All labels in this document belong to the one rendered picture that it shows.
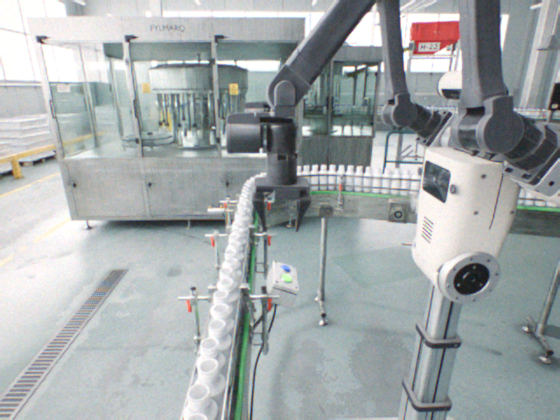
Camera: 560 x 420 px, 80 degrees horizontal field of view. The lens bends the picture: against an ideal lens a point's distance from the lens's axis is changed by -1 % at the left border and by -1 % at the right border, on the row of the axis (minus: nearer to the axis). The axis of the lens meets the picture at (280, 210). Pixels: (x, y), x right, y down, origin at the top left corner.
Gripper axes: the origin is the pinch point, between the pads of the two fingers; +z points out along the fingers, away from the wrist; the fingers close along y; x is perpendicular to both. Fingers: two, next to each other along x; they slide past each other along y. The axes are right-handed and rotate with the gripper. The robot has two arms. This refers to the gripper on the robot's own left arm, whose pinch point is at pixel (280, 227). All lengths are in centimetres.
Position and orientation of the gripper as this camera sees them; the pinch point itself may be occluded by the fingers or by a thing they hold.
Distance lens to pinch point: 66.4
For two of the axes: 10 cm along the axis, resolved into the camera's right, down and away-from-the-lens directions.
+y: 10.0, 0.1, 0.3
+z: -0.2, 9.4, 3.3
